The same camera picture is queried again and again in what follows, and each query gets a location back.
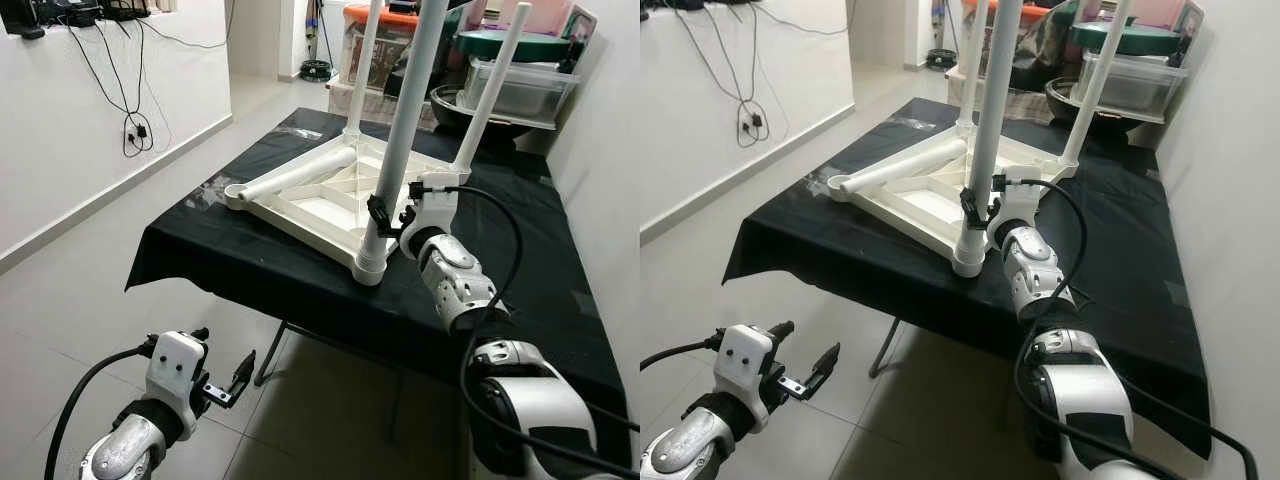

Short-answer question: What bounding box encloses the white plastic table leg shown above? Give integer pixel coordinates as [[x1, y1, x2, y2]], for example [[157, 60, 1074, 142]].
[[452, 2, 534, 179], [345, 0, 386, 136], [840, 138, 969, 196], [352, 0, 449, 288], [955, 0, 996, 131], [1060, 0, 1136, 173], [950, 0, 1026, 279], [238, 148, 359, 201]]

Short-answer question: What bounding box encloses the grey metal folding table leg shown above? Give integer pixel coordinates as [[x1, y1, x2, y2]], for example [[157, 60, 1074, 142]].
[[255, 320, 291, 386], [868, 318, 901, 379]]

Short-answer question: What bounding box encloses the white plastic table top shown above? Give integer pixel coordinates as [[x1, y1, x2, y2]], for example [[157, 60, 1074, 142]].
[[222, 128, 476, 286], [825, 122, 1081, 279]]

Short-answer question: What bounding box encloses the patterned cloth covered bench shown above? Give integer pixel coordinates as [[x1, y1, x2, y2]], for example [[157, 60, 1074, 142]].
[[945, 65, 1061, 116], [325, 78, 441, 126]]

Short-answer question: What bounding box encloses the black tablecloth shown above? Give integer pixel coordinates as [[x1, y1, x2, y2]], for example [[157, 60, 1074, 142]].
[[125, 105, 633, 466], [722, 97, 1216, 461]]

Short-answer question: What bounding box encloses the flat clear tape patch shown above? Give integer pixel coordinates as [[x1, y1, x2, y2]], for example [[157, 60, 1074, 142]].
[[185, 170, 241, 211], [800, 165, 846, 201]]

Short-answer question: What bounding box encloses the shiny black plastic bag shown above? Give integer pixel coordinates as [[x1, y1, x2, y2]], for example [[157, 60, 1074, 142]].
[[1010, 0, 1086, 91]]

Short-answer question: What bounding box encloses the clear plastic food container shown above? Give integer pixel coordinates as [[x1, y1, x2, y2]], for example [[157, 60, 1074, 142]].
[[465, 58, 581, 126], [1080, 52, 1191, 123]]

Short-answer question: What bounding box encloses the green round pot lid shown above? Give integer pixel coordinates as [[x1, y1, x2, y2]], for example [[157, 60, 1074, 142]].
[[455, 30, 566, 61], [1070, 22, 1186, 56]]

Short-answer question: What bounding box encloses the pink purple container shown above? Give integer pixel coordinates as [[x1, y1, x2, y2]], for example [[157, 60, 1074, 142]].
[[1095, 0, 1181, 29], [485, 0, 571, 33]]

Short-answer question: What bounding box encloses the dark green tray with label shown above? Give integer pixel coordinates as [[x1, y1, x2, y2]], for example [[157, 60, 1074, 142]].
[[560, 10, 599, 61], [1178, 5, 1206, 51]]

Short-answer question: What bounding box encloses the black set-top box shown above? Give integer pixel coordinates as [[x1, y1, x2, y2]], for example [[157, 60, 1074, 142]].
[[5, 3, 101, 33]]

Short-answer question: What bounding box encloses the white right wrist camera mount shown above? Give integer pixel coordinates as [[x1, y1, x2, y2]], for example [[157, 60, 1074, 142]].
[[990, 168, 1043, 241], [405, 172, 461, 251]]

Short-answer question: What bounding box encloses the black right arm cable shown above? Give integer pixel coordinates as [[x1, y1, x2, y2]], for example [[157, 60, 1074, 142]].
[[440, 183, 641, 480], [1025, 178, 1201, 480]]

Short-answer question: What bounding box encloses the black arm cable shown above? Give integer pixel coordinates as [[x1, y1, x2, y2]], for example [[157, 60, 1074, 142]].
[[640, 335, 726, 371], [1025, 178, 1201, 480], [440, 183, 641, 480], [45, 345, 156, 480]]

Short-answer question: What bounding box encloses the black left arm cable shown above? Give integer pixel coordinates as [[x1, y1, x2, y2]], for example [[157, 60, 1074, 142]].
[[45, 345, 156, 480], [640, 335, 726, 371]]

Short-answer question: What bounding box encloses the long black tether cable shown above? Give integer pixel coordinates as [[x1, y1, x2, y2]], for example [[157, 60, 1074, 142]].
[[575, 395, 641, 433], [1130, 385, 1259, 480]]

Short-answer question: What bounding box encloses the thin black floor cable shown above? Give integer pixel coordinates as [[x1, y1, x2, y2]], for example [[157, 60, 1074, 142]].
[[745, 0, 856, 36], [680, 10, 776, 149], [140, 0, 236, 51], [65, 20, 161, 159]]

